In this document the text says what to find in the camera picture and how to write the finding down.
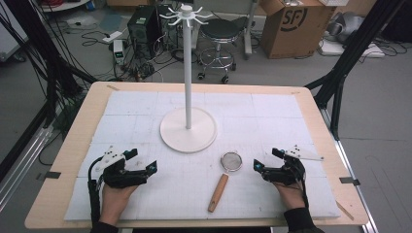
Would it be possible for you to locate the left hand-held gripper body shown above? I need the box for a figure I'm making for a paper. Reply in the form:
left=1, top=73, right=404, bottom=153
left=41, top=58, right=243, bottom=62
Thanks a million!
left=95, top=145, right=151, bottom=189

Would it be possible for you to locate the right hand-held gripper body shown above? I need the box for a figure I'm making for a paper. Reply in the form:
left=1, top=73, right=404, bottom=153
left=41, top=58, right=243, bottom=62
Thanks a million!
left=261, top=145, right=325, bottom=186

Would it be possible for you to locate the wooden-handled mesh strainer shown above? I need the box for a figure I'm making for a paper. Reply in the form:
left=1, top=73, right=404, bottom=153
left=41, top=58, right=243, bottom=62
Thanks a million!
left=207, top=150, right=244, bottom=214

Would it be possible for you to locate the white hook rack stand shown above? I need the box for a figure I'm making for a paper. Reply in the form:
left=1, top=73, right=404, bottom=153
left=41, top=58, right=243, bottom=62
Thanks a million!
left=158, top=3, right=218, bottom=154

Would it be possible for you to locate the person's right hand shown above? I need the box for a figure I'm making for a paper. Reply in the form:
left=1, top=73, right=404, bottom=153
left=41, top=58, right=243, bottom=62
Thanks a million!
left=273, top=182, right=307, bottom=212

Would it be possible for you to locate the person's left hand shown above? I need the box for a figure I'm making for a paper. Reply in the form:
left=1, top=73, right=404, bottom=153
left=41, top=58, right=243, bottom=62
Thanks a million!
left=99, top=184, right=139, bottom=225

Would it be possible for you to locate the white foam mat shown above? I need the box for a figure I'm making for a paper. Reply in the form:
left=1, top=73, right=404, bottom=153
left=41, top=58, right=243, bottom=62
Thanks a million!
left=63, top=90, right=341, bottom=221

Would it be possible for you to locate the black tape strip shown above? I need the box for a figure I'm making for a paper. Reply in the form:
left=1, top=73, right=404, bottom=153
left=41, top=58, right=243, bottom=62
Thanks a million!
left=36, top=171, right=62, bottom=181
left=338, top=177, right=361, bottom=186

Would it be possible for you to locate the white power supply unit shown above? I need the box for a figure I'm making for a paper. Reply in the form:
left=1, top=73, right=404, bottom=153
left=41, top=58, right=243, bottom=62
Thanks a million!
left=113, top=39, right=126, bottom=66

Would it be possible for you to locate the long white power strip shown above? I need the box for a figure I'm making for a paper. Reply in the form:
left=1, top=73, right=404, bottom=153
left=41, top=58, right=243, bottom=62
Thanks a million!
left=318, top=38, right=387, bottom=59

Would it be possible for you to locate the black metal stand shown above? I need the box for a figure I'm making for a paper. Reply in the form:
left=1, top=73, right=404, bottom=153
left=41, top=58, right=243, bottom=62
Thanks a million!
left=0, top=0, right=98, bottom=129
left=304, top=0, right=406, bottom=141

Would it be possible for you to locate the brown cardboard box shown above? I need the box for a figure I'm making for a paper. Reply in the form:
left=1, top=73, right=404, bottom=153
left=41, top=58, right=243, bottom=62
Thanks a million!
left=259, top=0, right=336, bottom=60

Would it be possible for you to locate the black computer tower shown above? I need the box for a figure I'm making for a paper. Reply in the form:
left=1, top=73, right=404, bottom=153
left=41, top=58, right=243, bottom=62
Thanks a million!
left=126, top=5, right=163, bottom=61

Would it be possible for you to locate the black round stool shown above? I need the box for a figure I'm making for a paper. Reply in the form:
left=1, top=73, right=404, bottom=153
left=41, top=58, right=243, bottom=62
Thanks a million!
left=197, top=17, right=249, bottom=84

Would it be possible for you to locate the grey bag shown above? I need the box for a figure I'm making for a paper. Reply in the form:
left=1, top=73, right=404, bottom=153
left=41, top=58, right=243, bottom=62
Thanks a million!
left=326, top=12, right=366, bottom=44

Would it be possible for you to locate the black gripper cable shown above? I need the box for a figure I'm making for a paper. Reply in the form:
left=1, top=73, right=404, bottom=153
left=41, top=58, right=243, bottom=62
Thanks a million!
left=87, top=156, right=105, bottom=227

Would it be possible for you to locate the aluminium rail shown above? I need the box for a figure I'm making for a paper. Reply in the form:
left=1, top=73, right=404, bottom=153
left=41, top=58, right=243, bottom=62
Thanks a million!
left=320, top=108, right=378, bottom=233
left=0, top=124, right=55, bottom=210

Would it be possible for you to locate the white table leg post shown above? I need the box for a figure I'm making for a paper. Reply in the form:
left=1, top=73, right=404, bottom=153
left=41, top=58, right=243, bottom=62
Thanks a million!
left=243, top=0, right=259, bottom=60

